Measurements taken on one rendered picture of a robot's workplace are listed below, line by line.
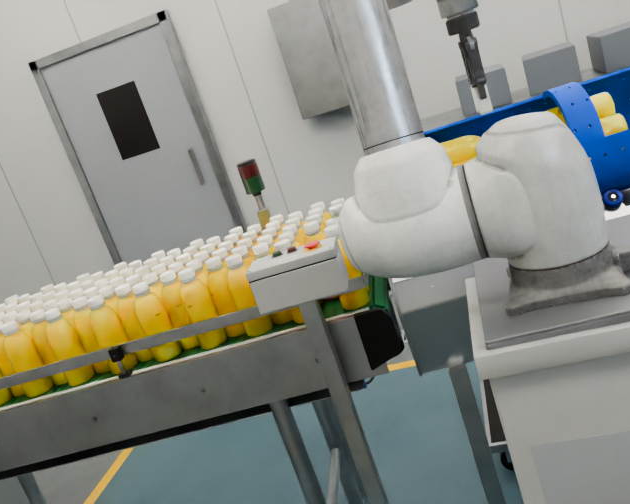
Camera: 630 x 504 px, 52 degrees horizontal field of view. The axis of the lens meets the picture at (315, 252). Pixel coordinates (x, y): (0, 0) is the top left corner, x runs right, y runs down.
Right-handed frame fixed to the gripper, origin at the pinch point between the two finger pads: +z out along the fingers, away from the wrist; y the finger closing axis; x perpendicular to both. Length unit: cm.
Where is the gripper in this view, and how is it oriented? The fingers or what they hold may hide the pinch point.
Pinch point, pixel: (481, 99)
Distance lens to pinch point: 166.1
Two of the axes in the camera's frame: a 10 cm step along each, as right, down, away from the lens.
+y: 0.8, -2.9, 9.5
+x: -9.5, 2.8, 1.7
